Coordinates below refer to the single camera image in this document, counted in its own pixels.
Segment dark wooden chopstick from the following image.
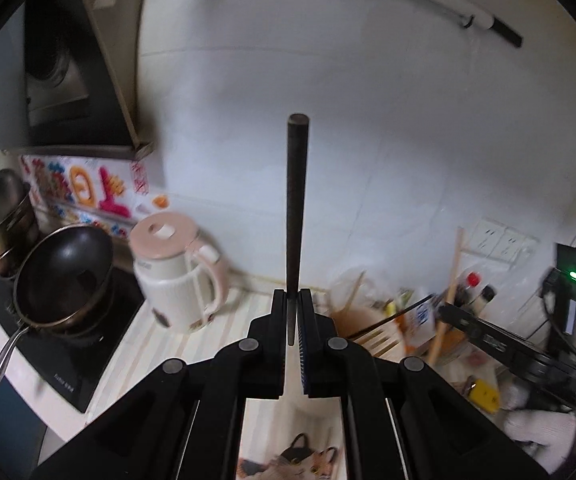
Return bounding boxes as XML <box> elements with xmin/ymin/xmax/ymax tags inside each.
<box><xmin>285</xmin><ymin>113</ymin><xmax>313</xmax><ymax>347</ymax></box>
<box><xmin>352</xmin><ymin>296</ymin><xmax>435</xmax><ymax>341</ymax></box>

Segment yellow phone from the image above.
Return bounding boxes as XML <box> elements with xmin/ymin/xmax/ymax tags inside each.
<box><xmin>467</xmin><ymin>379</ymin><xmax>502</xmax><ymax>414</ymax></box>

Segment white plastic bag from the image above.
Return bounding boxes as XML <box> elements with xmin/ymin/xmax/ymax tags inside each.
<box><xmin>329</xmin><ymin>265</ymin><xmax>393</xmax><ymax>313</ymax></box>

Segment black range hood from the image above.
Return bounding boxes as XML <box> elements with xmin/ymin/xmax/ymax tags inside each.
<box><xmin>0</xmin><ymin>0</ymin><xmax>155</xmax><ymax>157</ymax></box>

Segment cream pink electric kettle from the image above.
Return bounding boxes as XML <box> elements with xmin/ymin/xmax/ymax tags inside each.
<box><xmin>129</xmin><ymin>211</ymin><xmax>229</xmax><ymax>334</ymax></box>

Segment dark soy sauce bottle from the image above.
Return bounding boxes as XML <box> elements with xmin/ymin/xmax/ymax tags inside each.
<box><xmin>455</xmin><ymin>271</ymin><xmax>484</xmax><ymax>311</ymax></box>

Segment dark wok with steel handle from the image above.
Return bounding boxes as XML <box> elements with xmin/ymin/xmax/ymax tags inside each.
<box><xmin>0</xmin><ymin>224</ymin><xmax>116</xmax><ymax>397</ymax></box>

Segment striped cat print tablecloth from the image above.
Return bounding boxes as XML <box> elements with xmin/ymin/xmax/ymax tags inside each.
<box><xmin>85</xmin><ymin>285</ymin><xmax>519</xmax><ymax>480</ymax></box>

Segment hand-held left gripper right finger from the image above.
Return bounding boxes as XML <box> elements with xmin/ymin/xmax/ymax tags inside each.
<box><xmin>295</xmin><ymin>288</ymin><xmax>551</xmax><ymax>480</ymax></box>

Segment orange box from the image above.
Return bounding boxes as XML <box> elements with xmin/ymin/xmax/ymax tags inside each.
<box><xmin>430</xmin><ymin>327</ymin><xmax>469</xmax><ymax>366</ymax></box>

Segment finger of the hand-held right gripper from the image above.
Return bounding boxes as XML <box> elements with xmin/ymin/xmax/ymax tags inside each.
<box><xmin>436</xmin><ymin>303</ymin><xmax>551</xmax><ymax>367</ymax></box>

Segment black induction cooker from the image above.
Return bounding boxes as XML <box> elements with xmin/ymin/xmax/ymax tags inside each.
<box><xmin>0</xmin><ymin>264</ymin><xmax>147</xmax><ymax>415</ymax></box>

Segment white wall socket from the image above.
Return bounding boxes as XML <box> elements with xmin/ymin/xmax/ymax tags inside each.
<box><xmin>469</xmin><ymin>217</ymin><xmax>505</xmax><ymax>256</ymax></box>
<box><xmin>499</xmin><ymin>227</ymin><xmax>526</xmax><ymax>262</ymax></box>

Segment person's right hand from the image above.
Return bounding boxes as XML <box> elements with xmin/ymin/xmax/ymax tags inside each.
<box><xmin>502</xmin><ymin>406</ymin><xmax>576</xmax><ymax>473</ymax></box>

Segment light wooden chopstick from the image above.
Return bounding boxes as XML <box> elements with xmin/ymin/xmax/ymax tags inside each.
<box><xmin>344</xmin><ymin>271</ymin><xmax>367</xmax><ymax>313</ymax></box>
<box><xmin>427</xmin><ymin>226</ymin><xmax>466</xmax><ymax>367</ymax></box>

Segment colourful wall stickers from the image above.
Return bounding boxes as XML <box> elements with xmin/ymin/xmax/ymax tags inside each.
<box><xmin>19</xmin><ymin>154</ymin><xmax>169</xmax><ymax>238</ymax></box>

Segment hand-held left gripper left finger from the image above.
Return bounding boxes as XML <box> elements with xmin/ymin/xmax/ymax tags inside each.
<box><xmin>30</xmin><ymin>289</ymin><xmax>289</xmax><ymax>480</ymax></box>

